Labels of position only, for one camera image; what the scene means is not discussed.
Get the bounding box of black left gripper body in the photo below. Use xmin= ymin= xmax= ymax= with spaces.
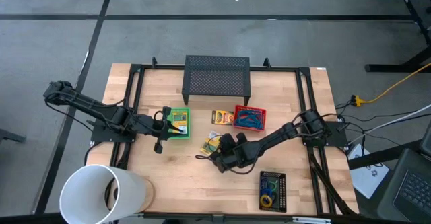
xmin=137 ymin=106 xmax=172 ymax=153

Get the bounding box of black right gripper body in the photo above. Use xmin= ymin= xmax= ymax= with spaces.
xmin=211 ymin=132 xmax=259 ymax=174

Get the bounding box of green plastic basket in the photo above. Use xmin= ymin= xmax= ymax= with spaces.
xmin=167 ymin=107 xmax=191 ymax=140

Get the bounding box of red plastic basket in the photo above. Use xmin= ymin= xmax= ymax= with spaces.
xmin=233 ymin=104 xmax=267 ymax=133

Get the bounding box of blue coil keychain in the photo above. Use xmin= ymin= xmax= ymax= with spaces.
xmin=261 ymin=180 xmax=274 ymax=198

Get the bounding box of green coil keychain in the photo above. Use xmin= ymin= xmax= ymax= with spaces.
xmin=267 ymin=179 xmax=281 ymax=198

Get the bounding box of yellow coil keychain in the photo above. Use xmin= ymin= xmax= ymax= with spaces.
xmin=259 ymin=194 xmax=274 ymax=209

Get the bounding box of black plastic basket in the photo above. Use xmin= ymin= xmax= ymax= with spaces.
xmin=259 ymin=170 xmax=288 ymax=213

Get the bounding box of black mesh metal shelf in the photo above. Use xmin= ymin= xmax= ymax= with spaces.
xmin=181 ymin=54 xmax=252 ymax=106

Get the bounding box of round wooden lamp base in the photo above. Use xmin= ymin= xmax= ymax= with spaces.
xmin=136 ymin=175 xmax=156 ymax=213

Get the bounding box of white flat box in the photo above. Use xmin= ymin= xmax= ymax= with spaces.
xmin=347 ymin=143 xmax=391 ymax=200

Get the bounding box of black laptop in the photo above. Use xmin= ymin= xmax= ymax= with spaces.
xmin=376 ymin=148 xmax=431 ymax=223

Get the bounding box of black left camera cable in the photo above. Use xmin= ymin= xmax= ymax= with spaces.
xmin=153 ymin=110 xmax=168 ymax=133

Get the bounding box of black camera cable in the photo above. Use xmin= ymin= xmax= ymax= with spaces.
xmin=153 ymin=110 xmax=168 ymax=133
xmin=195 ymin=135 xmax=257 ymax=176

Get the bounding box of black right camera cable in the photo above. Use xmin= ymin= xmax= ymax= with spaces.
xmin=195 ymin=135 xmax=257 ymax=176

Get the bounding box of black metal table frame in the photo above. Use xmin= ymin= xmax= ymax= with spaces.
xmin=84 ymin=56 xmax=360 ymax=224

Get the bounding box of silver metal bracket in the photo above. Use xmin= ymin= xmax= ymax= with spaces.
xmin=292 ymin=216 xmax=333 ymax=224

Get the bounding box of white cable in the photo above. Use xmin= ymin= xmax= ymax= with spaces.
xmin=348 ymin=104 xmax=431 ymax=144

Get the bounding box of yellow extension cable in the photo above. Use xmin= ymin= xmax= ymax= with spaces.
xmin=352 ymin=62 xmax=431 ymax=106

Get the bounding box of black desk leg frame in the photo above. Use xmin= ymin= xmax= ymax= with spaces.
xmin=365 ymin=0 xmax=431 ymax=73

